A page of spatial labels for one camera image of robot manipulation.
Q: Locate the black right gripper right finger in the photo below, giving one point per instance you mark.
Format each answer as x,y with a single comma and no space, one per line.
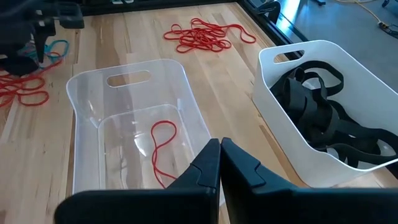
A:
264,205

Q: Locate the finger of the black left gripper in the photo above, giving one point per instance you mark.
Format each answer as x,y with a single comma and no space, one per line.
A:
43,46

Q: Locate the white plastic basket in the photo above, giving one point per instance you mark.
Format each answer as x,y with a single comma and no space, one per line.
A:
280,149

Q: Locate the clear plastic basket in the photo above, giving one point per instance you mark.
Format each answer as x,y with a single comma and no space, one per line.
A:
87,140

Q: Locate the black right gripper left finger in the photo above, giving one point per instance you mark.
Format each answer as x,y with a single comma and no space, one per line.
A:
155,207

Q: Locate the blue rubber band tangle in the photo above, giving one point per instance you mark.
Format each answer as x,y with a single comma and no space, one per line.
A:
67,49

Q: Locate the red rubber band tangle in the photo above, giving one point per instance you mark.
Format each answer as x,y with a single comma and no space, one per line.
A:
34,103
199,37

